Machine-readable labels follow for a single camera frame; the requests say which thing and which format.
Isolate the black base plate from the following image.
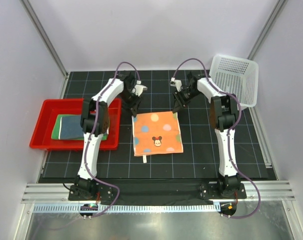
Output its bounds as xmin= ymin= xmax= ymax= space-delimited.
xmin=68 ymin=178 xmax=247 ymax=206

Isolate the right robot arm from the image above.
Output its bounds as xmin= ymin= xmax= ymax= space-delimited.
xmin=170 ymin=72 xmax=242 ymax=198

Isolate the orange patterned towel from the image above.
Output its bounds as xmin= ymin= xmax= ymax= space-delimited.
xmin=132 ymin=111 xmax=184 ymax=164

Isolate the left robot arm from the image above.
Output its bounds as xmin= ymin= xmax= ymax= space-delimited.
xmin=69 ymin=73 xmax=148 ymax=200

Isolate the white perforated plastic basket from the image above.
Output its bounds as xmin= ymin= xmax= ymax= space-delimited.
xmin=209 ymin=54 xmax=259 ymax=109

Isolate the corner aluminium post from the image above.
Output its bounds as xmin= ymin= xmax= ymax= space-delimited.
xmin=247 ymin=0 xmax=288 ymax=61
xmin=19 ymin=0 xmax=68 ymax=79

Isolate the right corner aluminium post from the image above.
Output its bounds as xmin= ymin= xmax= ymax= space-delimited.
xmin=247 ymin=0 xmax=288 ymax=61

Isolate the yellow printed towel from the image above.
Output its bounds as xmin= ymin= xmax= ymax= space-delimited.
xmin=58 ymin=115 xmax=83 ymax=140

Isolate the red plastic tray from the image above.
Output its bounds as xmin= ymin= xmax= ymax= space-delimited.
xmin=29 ymin=98 xmax=122 ymax=151

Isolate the green microfiber towel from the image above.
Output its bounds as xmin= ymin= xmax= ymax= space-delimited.
xmin=50 ymin=114 xmax=110 ymax=142

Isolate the aluminium frame rail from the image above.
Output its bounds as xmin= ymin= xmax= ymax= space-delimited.
xmin=21 ymin=180 xmax=295 ymax=206

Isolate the slotted cable duct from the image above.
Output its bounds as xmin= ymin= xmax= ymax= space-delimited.
xmin=32 ymin=202 xmax=221 ymax=214

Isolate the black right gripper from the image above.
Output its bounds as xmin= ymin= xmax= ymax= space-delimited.
xmin=172 ymin=87 xmax=201 ymax=114

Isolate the left corner aluminium post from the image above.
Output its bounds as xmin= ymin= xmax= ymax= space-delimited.
xmin=19 ymin=0 xmax=68 ymax=79

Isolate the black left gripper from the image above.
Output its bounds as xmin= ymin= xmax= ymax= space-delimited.
xmin=119 ymin=90 xmax=143 ymax=117

